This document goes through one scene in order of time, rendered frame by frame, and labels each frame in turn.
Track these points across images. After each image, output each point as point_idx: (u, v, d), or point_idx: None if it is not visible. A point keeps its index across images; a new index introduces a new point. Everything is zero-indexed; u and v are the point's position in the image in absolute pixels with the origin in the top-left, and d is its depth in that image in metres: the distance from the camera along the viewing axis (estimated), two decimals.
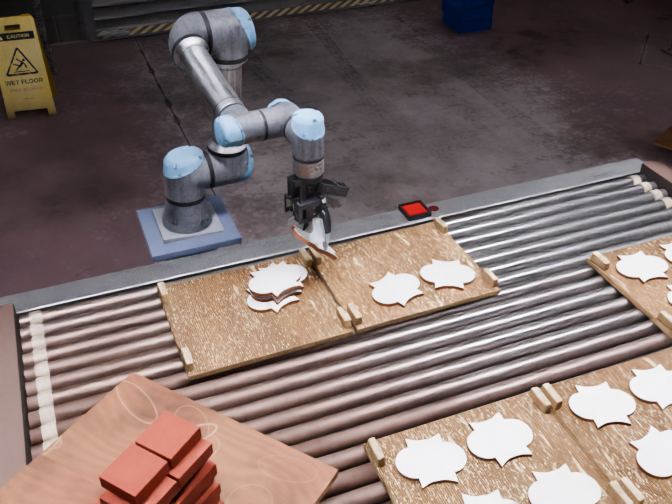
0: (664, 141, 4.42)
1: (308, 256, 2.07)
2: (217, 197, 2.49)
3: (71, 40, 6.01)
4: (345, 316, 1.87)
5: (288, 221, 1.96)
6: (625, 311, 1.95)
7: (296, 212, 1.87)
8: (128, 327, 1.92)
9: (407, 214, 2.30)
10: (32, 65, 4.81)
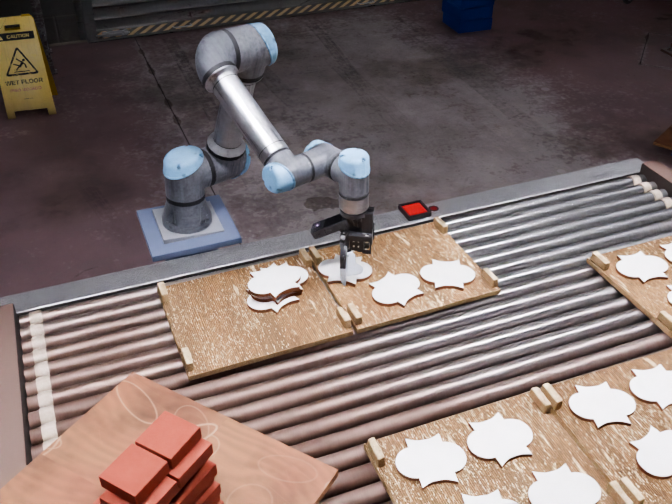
0: (664, 141, 4.42)
1: (308, 256, 2.07)
2: (217, 197, 2.49)
3: (71, 40, 6.01)
4: (345, 316, 1.87)
5: (362, 269, 1.98)
6: (625, 311, 1.95)
7: (372, 234, 1.99)
8: (128, 327, 1.92)
9: (407, 214, 2.30)
10: (32, 65, 4.81)
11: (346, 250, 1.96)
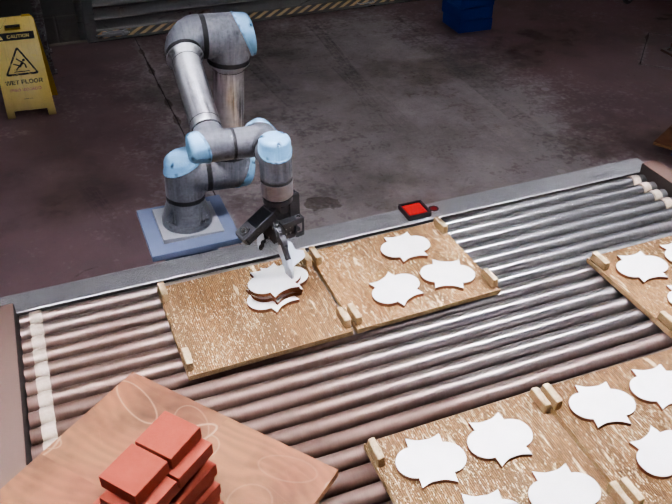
0: (664, 141, 4.42)
1: (308, 256, 2.07)
2: (217, 197, 2.49)
3: (71, 40, 6.01)
4: (345, 316, 1.87)
5: (304, 252, 1.88)
6: (625, 311, 1.95)
7: None
8: (128, 327, 1.92)
9: (407, 214, 2.30)
10: (32, 65, 4.81)
11: (285, 239, 1.84)
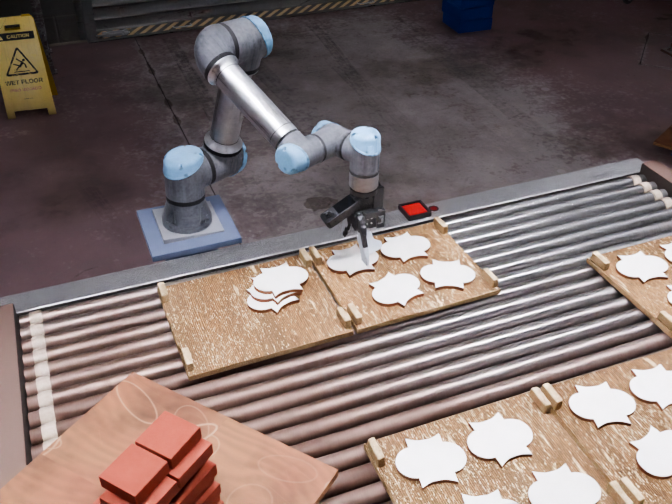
0: (664, 141, 4.42)
1: (308, 256, 2.07)
2: (217, 197, 2.49)
3: (71, 40, 6.01)
4: (345, 316, 1.87)
5: (381, 243, 2.01)
6: (625, 311, 1.95)
7: None
8: (128, 327, 1.92)
9: (407, 214, 2.30)
10: (32, 65, 4.81)
11: (365, 228, 1.98)
